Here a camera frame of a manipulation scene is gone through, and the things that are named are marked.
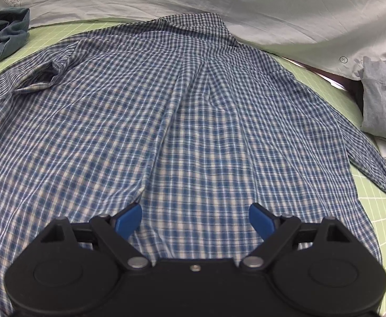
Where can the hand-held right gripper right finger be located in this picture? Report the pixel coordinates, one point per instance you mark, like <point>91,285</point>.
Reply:
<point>262,221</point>

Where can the grey folded garment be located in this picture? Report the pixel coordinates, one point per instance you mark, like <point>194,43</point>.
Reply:
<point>384,105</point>

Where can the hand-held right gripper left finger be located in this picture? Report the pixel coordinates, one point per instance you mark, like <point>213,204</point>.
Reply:
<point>128,221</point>

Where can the blue plaid shirt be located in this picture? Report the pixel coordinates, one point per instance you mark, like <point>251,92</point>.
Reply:
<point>179,122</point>

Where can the blue denim garment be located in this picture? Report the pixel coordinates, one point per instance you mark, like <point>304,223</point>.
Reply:
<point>5,36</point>

